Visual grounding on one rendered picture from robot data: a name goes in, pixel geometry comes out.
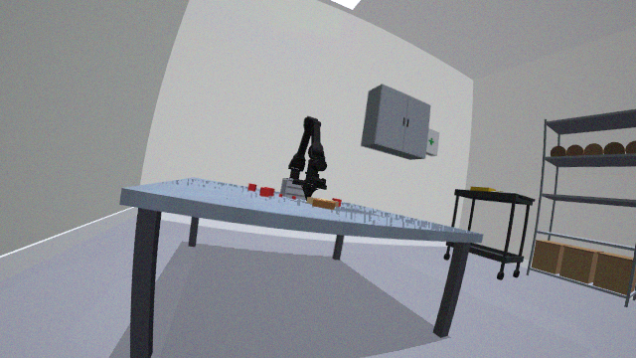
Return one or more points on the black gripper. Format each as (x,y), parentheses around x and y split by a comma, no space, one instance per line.
(308,189)

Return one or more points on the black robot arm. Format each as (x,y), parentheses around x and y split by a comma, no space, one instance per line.
(316,153)

